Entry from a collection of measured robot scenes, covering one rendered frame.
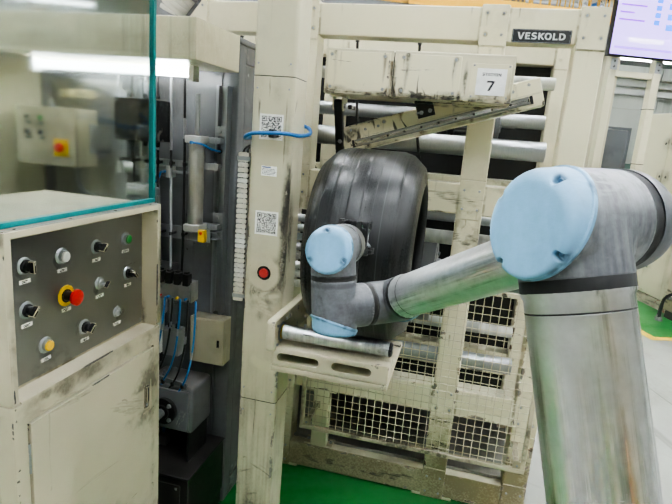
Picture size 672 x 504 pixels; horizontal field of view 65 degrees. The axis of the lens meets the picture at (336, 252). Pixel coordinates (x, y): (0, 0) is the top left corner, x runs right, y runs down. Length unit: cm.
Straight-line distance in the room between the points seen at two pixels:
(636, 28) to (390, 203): 417
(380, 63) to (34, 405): 136
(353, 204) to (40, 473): 97
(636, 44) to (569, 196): 481
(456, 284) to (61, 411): 97
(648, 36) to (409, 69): 377
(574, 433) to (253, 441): 146
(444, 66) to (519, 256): 128
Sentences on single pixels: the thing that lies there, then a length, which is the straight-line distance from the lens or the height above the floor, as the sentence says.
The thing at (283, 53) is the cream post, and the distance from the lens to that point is 164.
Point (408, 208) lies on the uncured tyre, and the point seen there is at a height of 133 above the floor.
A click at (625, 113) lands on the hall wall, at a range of 1242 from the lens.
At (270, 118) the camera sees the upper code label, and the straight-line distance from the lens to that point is 163.
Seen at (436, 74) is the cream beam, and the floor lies 171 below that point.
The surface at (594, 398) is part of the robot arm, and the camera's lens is 58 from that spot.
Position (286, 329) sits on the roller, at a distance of 164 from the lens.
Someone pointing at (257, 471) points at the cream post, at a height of 36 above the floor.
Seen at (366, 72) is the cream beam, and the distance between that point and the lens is 183.
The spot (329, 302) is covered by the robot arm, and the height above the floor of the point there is 119.
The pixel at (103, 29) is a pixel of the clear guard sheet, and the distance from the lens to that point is 147.
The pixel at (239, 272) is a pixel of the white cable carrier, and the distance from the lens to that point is 175.
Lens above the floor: 150
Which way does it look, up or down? 12 degrees down
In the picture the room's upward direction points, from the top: 5 degrees clockwise
